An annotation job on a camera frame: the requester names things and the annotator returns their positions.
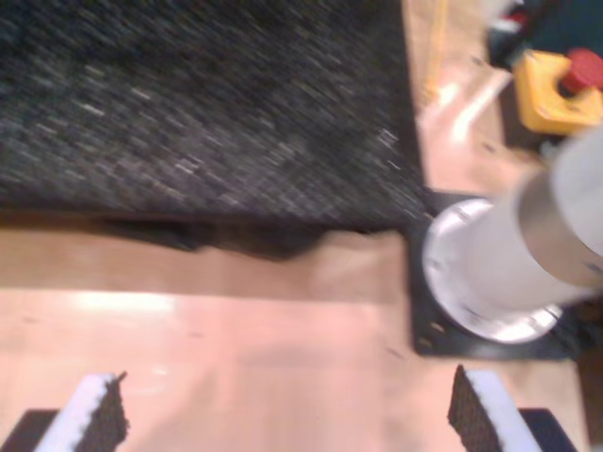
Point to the yellow emergency stop box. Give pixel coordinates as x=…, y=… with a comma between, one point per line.
x=542, y=103

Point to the black bubble mat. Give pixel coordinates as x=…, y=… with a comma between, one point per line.
x=188, y=94

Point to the dark teal equipment case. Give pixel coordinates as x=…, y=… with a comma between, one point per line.
x=565, y=23

